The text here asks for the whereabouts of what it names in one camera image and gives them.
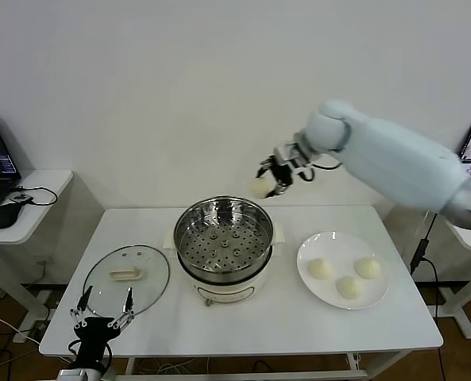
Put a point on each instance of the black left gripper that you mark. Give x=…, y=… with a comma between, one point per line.
x=94, y=333

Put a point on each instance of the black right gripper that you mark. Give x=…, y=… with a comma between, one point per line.
x=281, y=173

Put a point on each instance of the white steamed baozi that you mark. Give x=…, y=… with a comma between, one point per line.
x=349, y=287
x=260, y=187
x=367, y=268
x=319, y=268

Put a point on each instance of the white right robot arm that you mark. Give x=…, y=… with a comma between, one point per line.
x=398, y=158

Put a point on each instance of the perforated steel steamer basket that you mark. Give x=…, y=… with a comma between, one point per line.
x=203, y=254

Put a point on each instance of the white black right wrist module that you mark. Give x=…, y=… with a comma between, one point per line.
x=303, y=172

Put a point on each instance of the white floor power strip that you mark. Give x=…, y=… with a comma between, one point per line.
x=24, y=336

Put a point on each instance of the white round plate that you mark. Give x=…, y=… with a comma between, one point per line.
x=338, y=246

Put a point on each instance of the cream electric cooking pot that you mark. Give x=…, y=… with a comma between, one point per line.
x=235, y=287

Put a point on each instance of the black computer mouse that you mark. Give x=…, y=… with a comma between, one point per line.
x=6, y=216

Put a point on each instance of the small black patterned device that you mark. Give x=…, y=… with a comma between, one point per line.
x=22, y=198

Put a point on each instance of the white side desk with mouse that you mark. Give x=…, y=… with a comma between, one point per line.
x=52, y=178

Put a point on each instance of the white side desk with label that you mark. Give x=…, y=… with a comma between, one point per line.
x=459, y=313

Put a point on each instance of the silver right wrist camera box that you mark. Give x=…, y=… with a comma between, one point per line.
x=286, y=155

